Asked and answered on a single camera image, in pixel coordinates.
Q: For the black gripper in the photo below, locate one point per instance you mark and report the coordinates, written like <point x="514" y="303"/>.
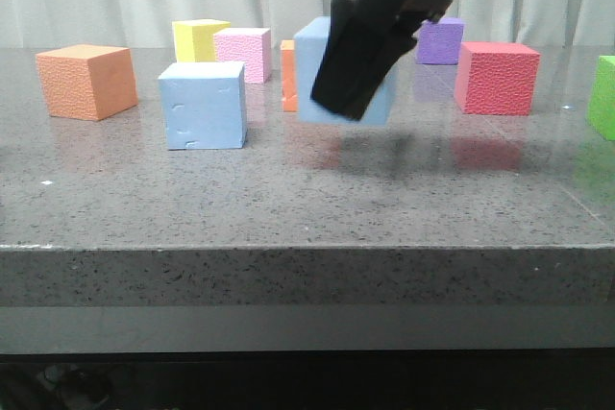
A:
<point x="366" y="40"/>

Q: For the textured light blue foam cube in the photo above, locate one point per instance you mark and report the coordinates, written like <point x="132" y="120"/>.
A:
<point x="310" y="45"/>

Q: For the smooth light blue foam cube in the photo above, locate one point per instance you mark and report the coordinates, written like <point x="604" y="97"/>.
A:
<point x="204" y="105"/>

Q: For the purple foam cube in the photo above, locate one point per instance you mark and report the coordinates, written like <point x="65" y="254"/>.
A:
<point x="439" y="43"/>

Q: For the dented orange foam cube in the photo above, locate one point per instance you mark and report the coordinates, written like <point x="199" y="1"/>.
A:
<point x="288" y="75"/>

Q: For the pink foam cube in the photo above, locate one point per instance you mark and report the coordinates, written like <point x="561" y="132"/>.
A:
<point x="250" y="45"/>

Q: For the large red foam cube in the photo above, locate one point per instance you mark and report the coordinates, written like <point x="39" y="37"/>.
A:
<point x="496" y="78"/>

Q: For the yellow foam cube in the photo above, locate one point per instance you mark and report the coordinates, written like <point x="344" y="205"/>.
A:
<point x="193" y="39"/>

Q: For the green foam cube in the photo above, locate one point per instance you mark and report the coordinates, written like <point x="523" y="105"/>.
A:
<point x="600" y="110"/>

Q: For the large orange foam cube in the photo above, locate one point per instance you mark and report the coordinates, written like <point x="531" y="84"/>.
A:
<point x="87" y="82"/>

